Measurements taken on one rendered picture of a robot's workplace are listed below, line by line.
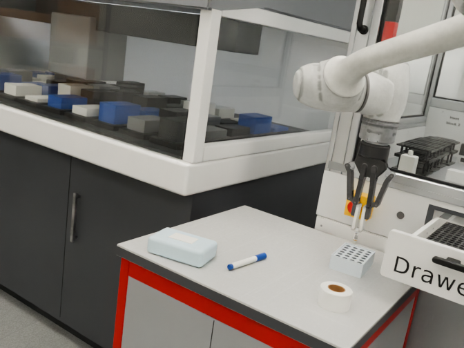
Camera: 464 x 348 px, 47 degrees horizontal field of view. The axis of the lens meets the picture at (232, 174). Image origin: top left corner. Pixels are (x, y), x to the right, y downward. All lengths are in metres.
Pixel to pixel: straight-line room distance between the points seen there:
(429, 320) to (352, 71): 0.79
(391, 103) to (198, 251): 0.58
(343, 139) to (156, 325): 0.76
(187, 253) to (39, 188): 1.15
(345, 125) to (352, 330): 0.69
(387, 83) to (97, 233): 1.22
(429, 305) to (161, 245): 0.78
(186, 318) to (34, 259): 1.25
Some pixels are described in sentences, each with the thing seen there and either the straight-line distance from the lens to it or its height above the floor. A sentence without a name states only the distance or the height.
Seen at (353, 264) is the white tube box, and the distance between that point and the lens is 1.37.
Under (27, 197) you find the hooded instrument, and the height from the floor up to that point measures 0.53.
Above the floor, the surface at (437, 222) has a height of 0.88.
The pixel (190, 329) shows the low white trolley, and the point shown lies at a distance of 1.27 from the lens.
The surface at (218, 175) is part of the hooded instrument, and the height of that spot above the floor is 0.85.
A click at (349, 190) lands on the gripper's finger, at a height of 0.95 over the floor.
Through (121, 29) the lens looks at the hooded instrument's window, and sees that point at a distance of 1.81.
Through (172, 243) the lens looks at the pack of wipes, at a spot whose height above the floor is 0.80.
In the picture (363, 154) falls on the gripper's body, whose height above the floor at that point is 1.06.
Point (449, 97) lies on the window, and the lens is 1.54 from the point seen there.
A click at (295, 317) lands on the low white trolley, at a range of 1.12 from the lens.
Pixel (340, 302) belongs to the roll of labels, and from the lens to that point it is 1.17.
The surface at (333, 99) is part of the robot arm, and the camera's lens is 1.25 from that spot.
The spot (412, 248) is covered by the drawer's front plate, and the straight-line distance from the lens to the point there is 1.23.
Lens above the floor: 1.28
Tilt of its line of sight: 14 degrees down
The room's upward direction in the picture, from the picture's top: 8 degrees clockwise
